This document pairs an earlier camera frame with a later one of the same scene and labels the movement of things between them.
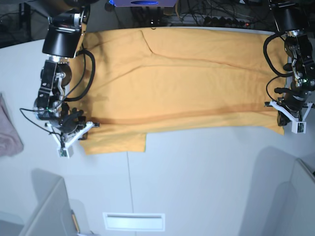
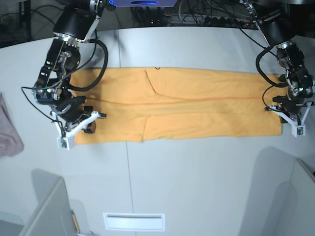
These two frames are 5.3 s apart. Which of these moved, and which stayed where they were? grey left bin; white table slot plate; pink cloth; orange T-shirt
Moved: orange T-shirt
Stayed: pink cloth; white table slot plate; grey left bin
